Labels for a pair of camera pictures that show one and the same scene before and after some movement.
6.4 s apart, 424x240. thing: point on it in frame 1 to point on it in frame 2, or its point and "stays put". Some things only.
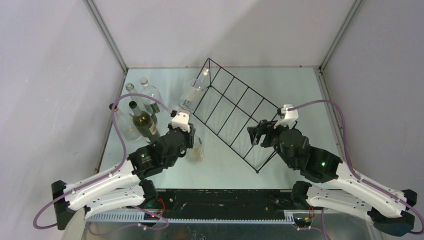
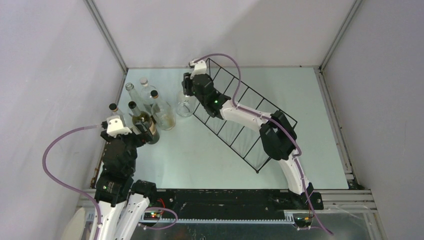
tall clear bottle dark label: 140,101 stays put
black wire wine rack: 229,107 stays put
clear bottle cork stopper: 194,154 to 163,113
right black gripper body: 271,138 to 189,89
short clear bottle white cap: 149,90 stays put
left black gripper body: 188,141 to 139,139
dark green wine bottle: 142,122 stays put
